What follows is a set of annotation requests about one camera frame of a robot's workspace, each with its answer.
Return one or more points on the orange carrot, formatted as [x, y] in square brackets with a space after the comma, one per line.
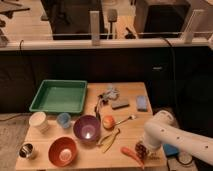
[128, 152]

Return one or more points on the red bowl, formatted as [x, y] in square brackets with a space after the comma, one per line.
[62, 151]

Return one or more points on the grey crumpled cloth toy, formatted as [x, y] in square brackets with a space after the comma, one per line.
[110, 94]

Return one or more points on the blue sponge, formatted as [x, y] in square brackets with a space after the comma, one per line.
[141, 103]

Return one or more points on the black handled tool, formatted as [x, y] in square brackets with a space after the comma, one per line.
[98, 106]

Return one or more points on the white post left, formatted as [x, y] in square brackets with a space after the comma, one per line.
[95, 28]

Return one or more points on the black office chair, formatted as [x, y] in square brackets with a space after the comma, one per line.
[70, 19]

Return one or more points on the white tipped brush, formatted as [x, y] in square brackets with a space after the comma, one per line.
[131, 117]

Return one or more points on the purple bowl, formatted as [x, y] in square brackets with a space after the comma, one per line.
[87, 128]

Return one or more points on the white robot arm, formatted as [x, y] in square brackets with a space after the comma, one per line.
[159, 130]

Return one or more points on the white post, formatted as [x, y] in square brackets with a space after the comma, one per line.
[95, 28]
[193, 23]

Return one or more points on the blue object beside table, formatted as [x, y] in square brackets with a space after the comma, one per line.
[170, 150]

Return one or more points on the red yellow apple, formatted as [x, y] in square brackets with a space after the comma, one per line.
[108, 122]

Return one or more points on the green plastic tray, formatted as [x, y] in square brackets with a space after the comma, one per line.
[57, 96]

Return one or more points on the yellow banana peel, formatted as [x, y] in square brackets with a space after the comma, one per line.
[106, 142]

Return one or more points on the dark red grape bunch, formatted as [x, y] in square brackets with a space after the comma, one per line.
[141, 150]

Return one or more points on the small blue cup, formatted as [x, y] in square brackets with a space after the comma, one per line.
[64, 120]

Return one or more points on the small metal cup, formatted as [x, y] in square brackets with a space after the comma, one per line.
[27, 151]

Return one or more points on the white paper cup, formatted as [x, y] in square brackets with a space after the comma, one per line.
[39, 121]

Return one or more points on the white post right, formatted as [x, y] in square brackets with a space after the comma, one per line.
[193, 23]

